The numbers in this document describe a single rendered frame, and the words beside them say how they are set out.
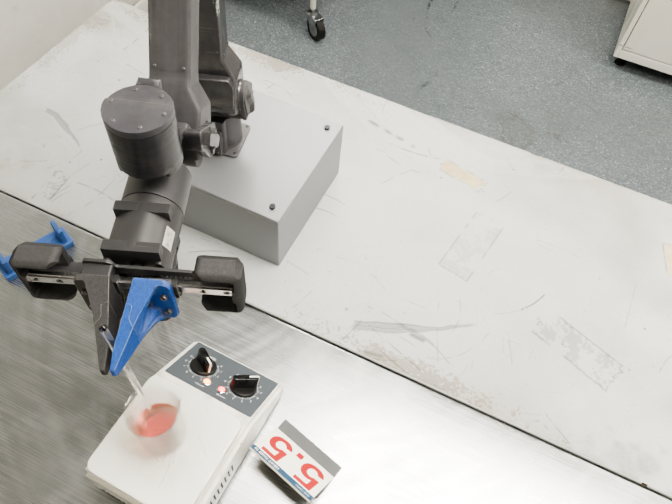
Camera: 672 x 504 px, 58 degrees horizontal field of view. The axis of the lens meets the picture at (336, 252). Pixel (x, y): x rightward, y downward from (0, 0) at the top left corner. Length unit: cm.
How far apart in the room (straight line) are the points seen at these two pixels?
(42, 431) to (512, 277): 66
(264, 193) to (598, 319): 50
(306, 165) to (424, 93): 174
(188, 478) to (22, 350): 31
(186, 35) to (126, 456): 42
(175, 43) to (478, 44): 236
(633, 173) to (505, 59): 74
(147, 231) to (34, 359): 38
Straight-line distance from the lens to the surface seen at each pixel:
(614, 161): 257
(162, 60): 61
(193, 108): 60
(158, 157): 53
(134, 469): 69
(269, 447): 74
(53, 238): 95
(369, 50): 273
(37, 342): 88
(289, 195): 82
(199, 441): 69
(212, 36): 74
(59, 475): 81
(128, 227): 54
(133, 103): 53
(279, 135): 89
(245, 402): 73
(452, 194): 100
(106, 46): 126
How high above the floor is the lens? 164
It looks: 56 degrees down
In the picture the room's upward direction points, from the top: 7 degrees clockwise
